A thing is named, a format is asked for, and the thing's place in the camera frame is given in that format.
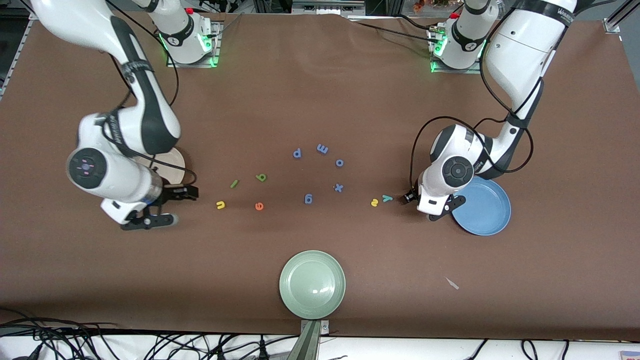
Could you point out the aluminium table edge profile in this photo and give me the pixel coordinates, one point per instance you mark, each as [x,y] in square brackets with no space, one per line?
[17,55]

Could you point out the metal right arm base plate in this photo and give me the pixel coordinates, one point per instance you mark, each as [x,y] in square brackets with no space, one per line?
[192,65]

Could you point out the grey metal camera post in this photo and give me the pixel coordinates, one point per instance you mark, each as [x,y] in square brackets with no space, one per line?
[307,345]

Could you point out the aluminium frame rail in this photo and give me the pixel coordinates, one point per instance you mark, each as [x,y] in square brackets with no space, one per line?
[325,7]

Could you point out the blue foam letter m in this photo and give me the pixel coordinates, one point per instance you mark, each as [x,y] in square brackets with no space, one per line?
[322,148]

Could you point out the blue foam letter p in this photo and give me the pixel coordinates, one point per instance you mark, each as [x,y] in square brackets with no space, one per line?
[297,153]

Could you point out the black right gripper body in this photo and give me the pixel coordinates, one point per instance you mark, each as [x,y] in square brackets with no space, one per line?
[172,193]

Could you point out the orange flower decoration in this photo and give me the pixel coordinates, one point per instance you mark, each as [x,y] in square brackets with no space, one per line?
[425,4]

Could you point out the blue plate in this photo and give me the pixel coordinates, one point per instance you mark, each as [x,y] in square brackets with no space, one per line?
[485,215]

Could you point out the blue foam letter x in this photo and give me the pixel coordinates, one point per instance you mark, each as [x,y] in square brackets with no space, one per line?
[338,188]

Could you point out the teal foam letter y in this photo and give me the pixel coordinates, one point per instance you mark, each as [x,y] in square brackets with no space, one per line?
[387,198]

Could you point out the brown table cover sheet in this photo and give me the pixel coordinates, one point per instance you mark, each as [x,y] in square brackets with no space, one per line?
[320,100]

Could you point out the aluminium corner profile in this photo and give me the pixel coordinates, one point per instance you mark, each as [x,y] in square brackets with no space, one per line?
[617,20]

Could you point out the green plate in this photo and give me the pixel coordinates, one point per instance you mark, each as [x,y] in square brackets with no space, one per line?
[312,285]

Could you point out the beige brown plate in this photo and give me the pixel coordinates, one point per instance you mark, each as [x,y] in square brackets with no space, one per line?
[172,167]

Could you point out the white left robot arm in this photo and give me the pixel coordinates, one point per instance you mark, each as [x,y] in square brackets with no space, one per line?
[520,55]

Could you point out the green foam letter b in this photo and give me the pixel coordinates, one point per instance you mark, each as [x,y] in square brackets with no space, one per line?
[261,177]

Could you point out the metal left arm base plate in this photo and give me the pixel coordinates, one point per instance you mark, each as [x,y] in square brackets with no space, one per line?
[455,71]

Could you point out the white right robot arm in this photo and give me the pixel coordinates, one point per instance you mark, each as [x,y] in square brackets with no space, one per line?
[145,100]

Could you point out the blue foam letter g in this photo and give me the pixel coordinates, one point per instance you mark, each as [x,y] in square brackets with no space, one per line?
[308,199]

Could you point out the white tape scrap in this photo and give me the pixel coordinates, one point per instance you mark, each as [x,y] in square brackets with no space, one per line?
[452,283]

